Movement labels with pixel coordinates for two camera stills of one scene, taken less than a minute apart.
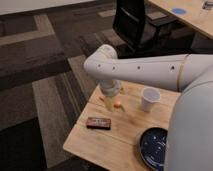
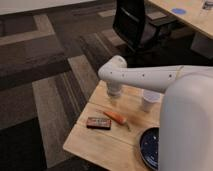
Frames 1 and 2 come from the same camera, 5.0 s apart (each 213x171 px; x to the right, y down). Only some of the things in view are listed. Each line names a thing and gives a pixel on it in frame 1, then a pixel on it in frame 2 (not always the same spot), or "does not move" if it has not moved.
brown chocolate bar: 98,123 does not move
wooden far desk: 198,14 does not move
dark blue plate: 153,142 does not move
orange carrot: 117,104 -> 116,117
